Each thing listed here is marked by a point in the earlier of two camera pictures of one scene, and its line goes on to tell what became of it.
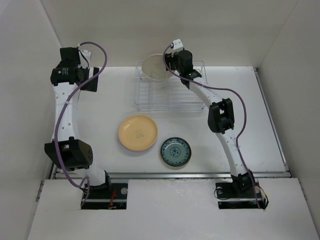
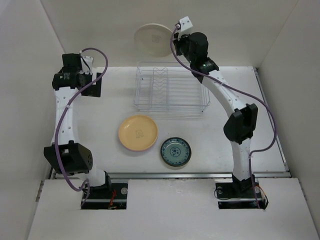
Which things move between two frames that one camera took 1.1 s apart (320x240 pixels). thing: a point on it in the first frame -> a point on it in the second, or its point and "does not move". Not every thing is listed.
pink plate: x=137 y=150 does not move
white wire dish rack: x=170 y=95 does not move
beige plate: x=153 y=68 -> x=154 y=39
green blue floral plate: x=176 y=151 does not move
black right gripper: x=169 y=58 -> x=177 y=41
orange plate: x=138 y=133 does not move
